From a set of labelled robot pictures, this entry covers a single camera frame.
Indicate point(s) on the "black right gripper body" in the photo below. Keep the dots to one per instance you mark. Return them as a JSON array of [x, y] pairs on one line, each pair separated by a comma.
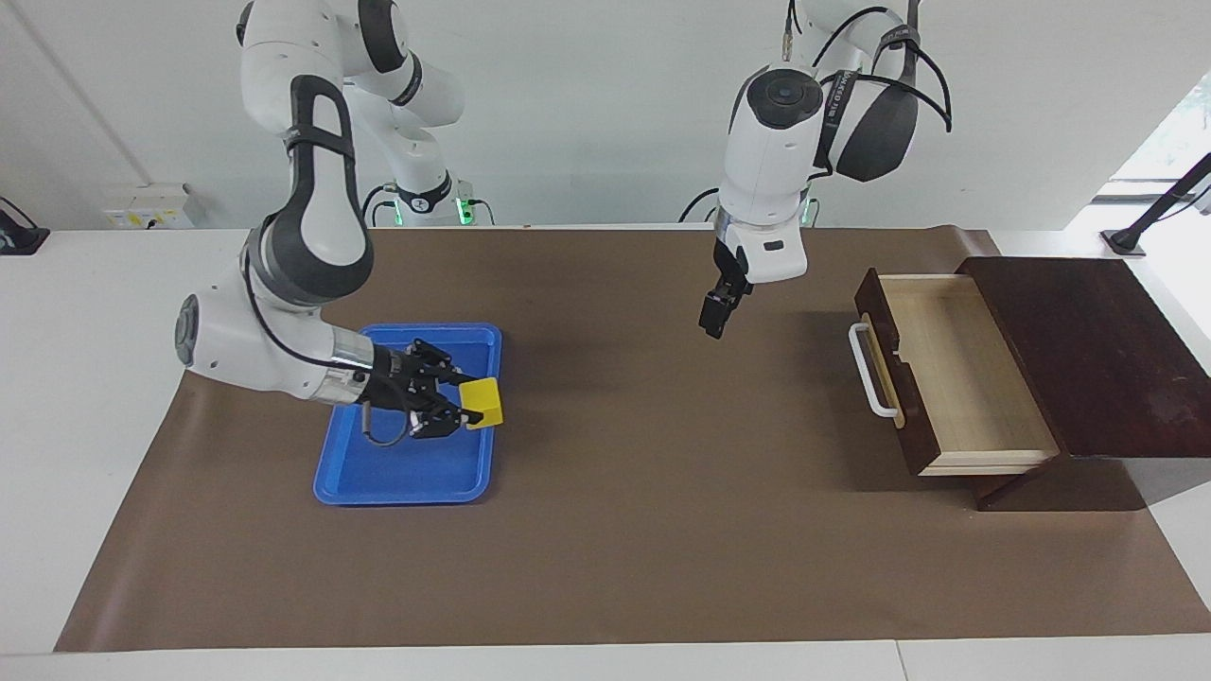
[[393, 378]]

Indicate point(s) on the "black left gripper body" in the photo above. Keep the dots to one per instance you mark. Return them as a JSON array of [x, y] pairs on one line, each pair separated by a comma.
[[730, 270]]

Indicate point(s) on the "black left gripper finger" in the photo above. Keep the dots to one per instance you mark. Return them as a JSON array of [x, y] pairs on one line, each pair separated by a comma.
[[719, 314], [744, 288]]

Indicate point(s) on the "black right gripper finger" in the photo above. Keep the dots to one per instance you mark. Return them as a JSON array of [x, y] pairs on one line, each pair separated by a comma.
[[437, 364], [440, 423]]

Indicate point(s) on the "yellow block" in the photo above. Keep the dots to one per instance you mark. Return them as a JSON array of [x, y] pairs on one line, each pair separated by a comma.
[[485, 402]]

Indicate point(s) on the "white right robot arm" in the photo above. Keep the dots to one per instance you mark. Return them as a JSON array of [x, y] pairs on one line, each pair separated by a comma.
[[312, 218]]

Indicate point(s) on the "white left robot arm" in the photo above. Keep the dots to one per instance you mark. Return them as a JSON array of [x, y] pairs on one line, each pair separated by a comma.
[[771, 161]]

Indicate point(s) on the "blue plastic tray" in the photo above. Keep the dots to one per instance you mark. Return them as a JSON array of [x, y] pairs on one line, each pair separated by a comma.
[[407, 468]]

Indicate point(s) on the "brown table mat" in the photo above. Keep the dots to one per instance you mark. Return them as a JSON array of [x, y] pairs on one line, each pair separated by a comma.
[[615, 530]]

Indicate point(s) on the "dark wooden cabinet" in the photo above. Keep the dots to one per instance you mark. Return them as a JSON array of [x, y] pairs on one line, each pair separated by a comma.
[[1097, 350]]

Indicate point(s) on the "black desk clamp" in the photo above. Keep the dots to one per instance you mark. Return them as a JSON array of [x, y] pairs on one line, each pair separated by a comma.
[[19, 236]]

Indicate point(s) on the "black angled stand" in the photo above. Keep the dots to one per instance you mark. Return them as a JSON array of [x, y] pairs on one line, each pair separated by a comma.
[[1159, 203]]

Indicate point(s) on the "white wall socket box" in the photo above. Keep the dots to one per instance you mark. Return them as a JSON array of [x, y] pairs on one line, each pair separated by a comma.
[[151, 208]]

